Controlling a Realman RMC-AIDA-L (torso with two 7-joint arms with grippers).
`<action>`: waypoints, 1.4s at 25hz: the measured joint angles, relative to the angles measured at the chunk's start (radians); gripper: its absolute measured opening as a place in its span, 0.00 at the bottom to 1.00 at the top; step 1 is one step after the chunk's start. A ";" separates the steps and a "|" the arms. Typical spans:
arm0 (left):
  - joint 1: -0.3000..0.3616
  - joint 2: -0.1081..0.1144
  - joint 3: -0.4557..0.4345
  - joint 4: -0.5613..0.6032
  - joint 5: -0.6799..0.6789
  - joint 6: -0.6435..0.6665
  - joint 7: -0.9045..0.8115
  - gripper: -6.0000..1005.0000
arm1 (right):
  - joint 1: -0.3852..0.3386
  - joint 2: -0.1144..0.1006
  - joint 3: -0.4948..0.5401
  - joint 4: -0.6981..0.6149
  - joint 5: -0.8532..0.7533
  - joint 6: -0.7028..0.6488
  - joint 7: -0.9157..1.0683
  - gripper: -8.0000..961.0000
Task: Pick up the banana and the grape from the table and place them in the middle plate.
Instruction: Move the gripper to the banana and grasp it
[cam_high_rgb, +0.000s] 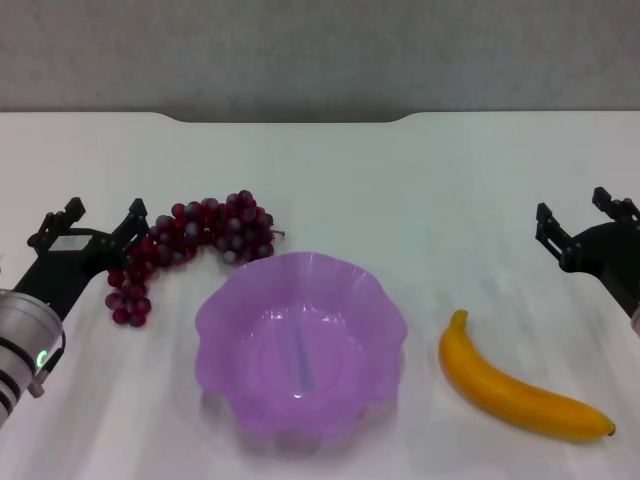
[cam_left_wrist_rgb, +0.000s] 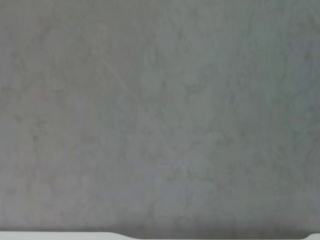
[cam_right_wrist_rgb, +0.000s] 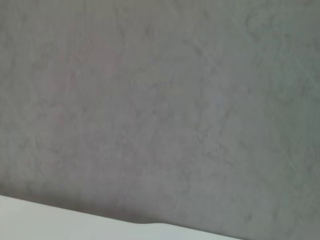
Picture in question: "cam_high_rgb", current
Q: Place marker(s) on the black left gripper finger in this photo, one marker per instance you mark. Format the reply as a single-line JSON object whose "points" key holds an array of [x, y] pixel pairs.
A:
{"points": [[55, 220], [132, 225]]}

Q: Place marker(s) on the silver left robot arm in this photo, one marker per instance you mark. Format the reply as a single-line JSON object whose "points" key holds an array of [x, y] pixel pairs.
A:
{"points": [[20, 330]]}

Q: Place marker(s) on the yellow banana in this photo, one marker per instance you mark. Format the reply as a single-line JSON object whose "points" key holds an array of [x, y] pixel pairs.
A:
{"points": [[490, 385]]}

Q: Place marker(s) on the purple wavy plastic bowl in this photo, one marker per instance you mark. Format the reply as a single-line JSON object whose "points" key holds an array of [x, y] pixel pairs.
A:
{"points": [[300, 350]]}

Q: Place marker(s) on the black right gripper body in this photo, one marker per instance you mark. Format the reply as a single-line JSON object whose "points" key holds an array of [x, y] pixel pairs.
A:
{"points": [[610, 255]]}

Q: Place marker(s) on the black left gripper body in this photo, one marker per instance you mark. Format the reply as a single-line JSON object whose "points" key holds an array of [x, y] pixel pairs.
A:
{"points": [[60, 272]]}

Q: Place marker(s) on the dark red grape bunch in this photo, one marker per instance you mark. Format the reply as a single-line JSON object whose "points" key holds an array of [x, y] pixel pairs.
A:
{"points": [[200, 230]]}

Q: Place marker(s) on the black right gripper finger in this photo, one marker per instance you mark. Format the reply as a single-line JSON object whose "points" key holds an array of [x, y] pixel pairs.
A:
{"points": [[555, 235], [617, 210]]}

